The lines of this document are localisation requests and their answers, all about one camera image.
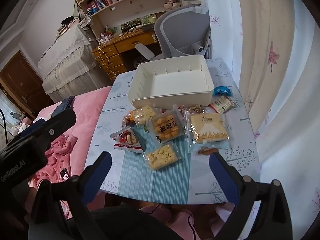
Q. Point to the lace covered cabinet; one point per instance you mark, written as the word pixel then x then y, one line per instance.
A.
pixel 65 62

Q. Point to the dark blue cloth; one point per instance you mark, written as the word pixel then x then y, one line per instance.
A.
pixel 62 105

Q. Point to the dark clothing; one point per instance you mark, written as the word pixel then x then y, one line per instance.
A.
pixel 130 225

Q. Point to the blue candy packet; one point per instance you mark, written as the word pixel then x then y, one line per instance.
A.
pixel 222 90

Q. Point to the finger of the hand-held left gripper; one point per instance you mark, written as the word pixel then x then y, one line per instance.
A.
pixel 55 127

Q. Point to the wooden bookshelf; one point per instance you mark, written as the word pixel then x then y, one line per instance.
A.
pixel 130 5

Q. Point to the small brown biscuit packet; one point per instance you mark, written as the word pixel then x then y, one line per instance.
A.
pixel 206 151

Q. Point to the dark printed box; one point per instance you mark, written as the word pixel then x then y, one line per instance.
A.
pixel 137 24

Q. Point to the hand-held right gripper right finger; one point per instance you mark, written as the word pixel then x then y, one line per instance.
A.
pixel 225 177

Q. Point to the brown wooden door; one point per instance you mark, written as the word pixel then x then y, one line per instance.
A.
pixel 20 80

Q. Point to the clear yellow crumble packet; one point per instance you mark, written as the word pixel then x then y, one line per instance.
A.
pixel 162 156
pixel 144 112

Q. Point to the white plastic storage box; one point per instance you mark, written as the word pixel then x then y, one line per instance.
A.
pixel 175 80

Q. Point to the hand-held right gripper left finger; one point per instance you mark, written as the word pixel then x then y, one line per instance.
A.
pixel 100 175

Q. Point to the pink blanket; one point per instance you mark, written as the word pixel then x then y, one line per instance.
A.
pixel 82 110

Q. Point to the wooden desk with drawers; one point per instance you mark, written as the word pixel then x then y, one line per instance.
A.
pixel 127 42

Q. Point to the red edged nut packet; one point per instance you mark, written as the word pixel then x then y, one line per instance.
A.
pixel 127 118

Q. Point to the red and white packet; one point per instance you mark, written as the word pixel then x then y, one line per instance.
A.
pixel 127 140

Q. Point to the large clear cake packet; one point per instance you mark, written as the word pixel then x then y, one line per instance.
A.
pixel 207 130

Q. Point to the grey office chair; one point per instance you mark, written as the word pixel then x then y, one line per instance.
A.
pixel 180 30

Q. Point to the striped white red packet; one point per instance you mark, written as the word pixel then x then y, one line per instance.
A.
pixel 223 104

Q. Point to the tree print tablecloth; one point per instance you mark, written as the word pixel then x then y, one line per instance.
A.
pixel 162 180

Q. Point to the stack of books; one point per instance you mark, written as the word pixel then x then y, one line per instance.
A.
pixel 65 28

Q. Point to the round yellow pastry packet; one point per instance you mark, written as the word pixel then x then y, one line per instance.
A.
pixel 165 127

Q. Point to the white floral cloth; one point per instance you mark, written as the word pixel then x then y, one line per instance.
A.
pixel 20 128

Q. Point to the black phone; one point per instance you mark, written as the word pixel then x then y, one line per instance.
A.
pixel 65 175

